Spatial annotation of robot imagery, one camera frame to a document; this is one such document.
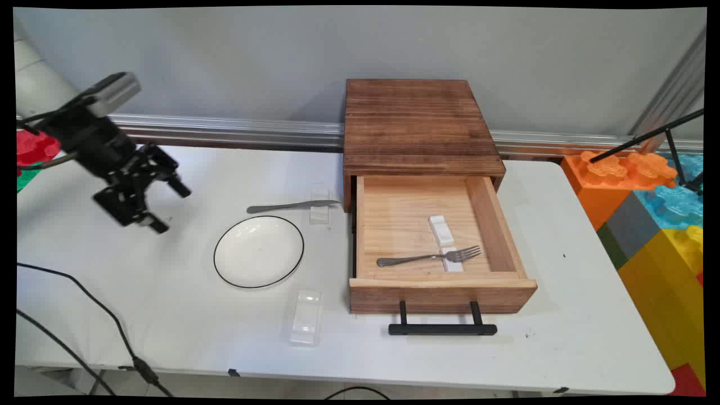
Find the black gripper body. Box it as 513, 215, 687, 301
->
38, 104, 141, 181

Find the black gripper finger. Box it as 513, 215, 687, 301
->
93, 174, 170, 235
133, 144, 192, 199

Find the steel table knife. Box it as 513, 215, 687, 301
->
246, 200, 341, 214

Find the red studded foam block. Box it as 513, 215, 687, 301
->
16, 129, 62, 167

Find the white plate with black rim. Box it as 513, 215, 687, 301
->
213, 215, 305, 290

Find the clear cutlery rest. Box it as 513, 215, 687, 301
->
309, 188, 332, 226
289, 290, 322, 347

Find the dark wooden cabinet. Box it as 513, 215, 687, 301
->
342, 79, 506, 213

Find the steel fork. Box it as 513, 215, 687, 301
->
376, 245, 483, 268

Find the white cutlery rest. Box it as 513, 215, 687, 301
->
429, 215, 455, 248
440, 246, 465, 273

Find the light wooden drawer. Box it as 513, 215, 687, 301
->
348, 175, 538, 315

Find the orange foam block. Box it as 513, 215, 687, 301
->
560, 150, 679, 232

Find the dark green foam block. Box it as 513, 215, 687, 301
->
596, 222, 628, 271

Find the grey foam block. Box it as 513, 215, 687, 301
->
604, 191, 662, 261

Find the black tripod stand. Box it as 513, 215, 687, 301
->
589, 108, 705, 195

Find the blue foam block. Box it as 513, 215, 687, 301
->
634, 153, 704, 230

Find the yellow foam block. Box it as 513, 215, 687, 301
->
617, 225, 705, 390

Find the small red foam block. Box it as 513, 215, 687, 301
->
668, 362, 707, 397

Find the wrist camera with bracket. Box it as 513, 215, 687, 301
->
83, 71, 142, 118

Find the aluminium rail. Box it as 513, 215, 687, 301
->
106, 113, 704, 156

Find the black cable with connector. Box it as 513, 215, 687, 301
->
17, 262, 176, 398

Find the thin black cable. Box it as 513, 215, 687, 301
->
17, 309, 116, 396

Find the black cable loop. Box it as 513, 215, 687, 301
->
323, 386, 390, 401

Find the black drawer handle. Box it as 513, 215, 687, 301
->
388, 300, 498, 336

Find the slanted aluminium profile post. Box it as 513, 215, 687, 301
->
628, 28, 707, 154

